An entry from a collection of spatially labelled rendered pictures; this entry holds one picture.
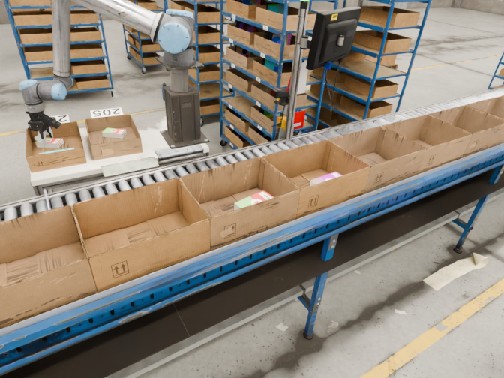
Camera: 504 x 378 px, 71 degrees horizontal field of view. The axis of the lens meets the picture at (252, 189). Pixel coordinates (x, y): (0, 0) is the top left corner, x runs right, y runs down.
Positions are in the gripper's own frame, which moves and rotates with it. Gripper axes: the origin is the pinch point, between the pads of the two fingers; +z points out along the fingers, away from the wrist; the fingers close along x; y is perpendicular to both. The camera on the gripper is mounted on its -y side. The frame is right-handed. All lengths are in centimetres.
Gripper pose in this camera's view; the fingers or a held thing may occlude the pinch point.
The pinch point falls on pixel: (49, 142)
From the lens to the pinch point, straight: 248.0
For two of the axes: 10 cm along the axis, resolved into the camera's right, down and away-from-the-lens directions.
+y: -10.0, -0.6, -0.1
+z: -0.5, 8.2, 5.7
